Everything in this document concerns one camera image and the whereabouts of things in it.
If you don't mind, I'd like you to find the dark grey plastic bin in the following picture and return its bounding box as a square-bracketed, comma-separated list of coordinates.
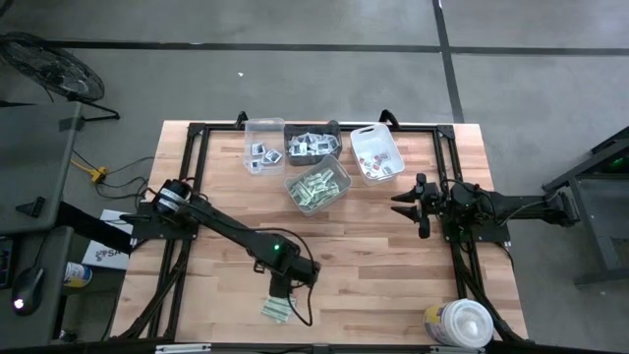
[283, 119, 344, 167]

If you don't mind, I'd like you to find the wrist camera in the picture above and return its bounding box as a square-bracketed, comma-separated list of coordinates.
[267, 275, 294, 300]
[426, 189, 444, 216]

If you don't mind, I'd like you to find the black computer mouse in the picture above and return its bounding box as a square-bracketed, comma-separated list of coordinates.
[12, 266, 45, 317]

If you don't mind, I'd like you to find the white cardboard box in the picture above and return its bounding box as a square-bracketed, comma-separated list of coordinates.
[81, 208, 134, 270]

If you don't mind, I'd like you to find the black floor fan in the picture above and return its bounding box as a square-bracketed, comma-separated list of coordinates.
[0, 31, 122, 122]

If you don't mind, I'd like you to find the black power cable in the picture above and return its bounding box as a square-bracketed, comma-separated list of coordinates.
[95, 155, 158, 203]

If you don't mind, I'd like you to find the light grey plastic bin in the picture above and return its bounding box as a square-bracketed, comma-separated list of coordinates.
[283, 154, 353, 217]

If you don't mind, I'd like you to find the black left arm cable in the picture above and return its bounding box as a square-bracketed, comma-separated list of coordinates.
[253, 226, 318, 328]

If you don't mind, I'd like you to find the white plastic bin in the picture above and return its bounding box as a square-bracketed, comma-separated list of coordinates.
[349, 122, 407, 187]

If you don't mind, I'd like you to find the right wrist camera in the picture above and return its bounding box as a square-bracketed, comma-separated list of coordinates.
[426, 189, 444, 216]

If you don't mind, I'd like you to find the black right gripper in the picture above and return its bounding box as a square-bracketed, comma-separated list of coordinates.
[390, 172, 443, 241]

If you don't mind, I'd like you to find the silver aluminium bracket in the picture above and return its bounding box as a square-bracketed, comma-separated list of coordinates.
[429, 345, 486, 354]
[154, 343, 212, 354]

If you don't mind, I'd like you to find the black desk clamp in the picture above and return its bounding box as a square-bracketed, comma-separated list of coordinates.
[14, 196, 48, 220]

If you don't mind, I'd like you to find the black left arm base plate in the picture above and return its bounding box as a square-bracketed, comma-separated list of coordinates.
[120, 201, 200, 242]

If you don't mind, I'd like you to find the disinfectant wipes canister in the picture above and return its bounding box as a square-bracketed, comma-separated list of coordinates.
[423, 298, 495, 349]

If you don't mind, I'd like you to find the small white yellow canister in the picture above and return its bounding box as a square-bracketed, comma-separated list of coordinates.
[63, 262, 93, 289]

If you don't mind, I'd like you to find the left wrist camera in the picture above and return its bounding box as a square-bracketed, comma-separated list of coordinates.
[267, 275, 294, 300]

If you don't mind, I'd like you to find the dark metal cart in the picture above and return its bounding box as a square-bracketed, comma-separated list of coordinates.
[542, 125, 629, 286]

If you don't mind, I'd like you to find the yellow power plug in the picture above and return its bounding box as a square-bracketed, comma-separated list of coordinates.
[71, 159, 109, 184]

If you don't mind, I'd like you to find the clear plastic bin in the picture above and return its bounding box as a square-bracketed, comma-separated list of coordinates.
[244, 117, 287, 177]

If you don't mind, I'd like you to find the grey side desk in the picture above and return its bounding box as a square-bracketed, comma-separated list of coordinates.
[0, 100, 83, 345]

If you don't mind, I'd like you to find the dark device on desk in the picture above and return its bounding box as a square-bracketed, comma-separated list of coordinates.
[0, 235, 14, 290]

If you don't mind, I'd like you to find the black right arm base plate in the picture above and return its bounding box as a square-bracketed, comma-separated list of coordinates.
[439, 203, 513, 244]

